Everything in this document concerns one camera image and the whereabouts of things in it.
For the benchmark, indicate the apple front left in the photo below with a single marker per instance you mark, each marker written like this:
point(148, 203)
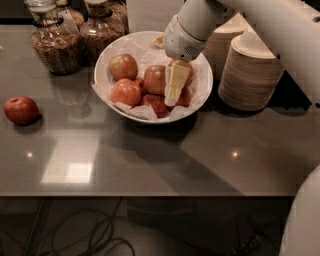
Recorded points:
point(126, 91)

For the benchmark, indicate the back granola jar left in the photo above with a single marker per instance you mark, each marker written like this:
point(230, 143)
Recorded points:
point(72, 18)

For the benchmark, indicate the apple back left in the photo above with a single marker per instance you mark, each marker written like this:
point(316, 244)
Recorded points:
point(123, 66)

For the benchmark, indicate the white bowl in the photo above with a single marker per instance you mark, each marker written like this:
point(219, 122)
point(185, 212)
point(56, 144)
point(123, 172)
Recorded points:
point(146, 41)

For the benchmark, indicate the paper bowl stack front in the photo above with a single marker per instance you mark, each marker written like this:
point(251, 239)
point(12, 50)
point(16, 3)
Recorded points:
point(250, 75)

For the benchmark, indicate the back granola jar right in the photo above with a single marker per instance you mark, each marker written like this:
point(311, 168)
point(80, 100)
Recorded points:
point(119, 10)

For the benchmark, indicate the glass granola jar left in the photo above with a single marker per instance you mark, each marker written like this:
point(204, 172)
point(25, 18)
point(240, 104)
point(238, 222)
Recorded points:
point(57, 48)

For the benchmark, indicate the apple front right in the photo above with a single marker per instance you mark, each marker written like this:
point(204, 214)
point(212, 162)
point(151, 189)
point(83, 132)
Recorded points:
point(183, 101)

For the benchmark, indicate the glass granola jar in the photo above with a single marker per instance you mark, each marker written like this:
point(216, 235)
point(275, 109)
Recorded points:
point(57, 48)
point(101, 27)

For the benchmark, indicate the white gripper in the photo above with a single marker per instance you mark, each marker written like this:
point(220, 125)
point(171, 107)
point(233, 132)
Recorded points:
point(179, 41)

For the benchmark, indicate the apple centre top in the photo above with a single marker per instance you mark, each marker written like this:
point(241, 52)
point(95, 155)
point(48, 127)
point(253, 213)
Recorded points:
point(154, 79)

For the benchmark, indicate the apple front centre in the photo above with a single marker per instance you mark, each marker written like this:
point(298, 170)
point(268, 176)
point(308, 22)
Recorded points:
point(157, 104)

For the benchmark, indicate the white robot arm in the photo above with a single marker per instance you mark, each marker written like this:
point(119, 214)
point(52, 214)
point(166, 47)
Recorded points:
point(291, 30)

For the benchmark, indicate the paper bowl stack back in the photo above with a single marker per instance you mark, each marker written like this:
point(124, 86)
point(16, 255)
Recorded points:
point(218, 44)

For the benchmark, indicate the glass granola jar right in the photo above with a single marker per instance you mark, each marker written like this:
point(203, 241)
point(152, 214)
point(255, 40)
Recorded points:
point(101, 27)

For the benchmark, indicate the red apple on table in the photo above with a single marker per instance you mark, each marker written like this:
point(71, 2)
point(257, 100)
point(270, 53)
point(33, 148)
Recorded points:
point(21, 110)

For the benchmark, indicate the paper bowl stack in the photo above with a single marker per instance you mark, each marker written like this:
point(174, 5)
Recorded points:
point(250, 75)
point(218, 44)

